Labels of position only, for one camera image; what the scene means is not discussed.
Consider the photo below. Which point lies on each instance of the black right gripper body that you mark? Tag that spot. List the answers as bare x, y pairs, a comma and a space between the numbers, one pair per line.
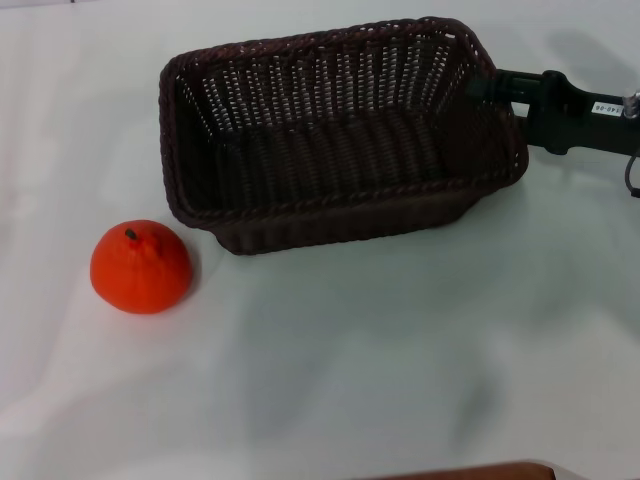
585, 125

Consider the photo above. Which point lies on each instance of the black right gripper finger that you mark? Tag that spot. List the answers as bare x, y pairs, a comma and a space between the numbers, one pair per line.
515, 84
520, 125

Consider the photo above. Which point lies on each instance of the dark brown woven basket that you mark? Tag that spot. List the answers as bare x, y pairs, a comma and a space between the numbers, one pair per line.
320, 150

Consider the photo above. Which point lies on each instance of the silver metal connector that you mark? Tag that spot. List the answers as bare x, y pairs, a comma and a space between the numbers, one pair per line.
631, 104

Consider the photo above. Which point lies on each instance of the orange brown table edge strip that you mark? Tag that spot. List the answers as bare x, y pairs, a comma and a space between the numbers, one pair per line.
475, 472

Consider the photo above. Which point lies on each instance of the orange tangerine fruit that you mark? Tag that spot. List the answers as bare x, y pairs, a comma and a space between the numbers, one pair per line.
141, 270

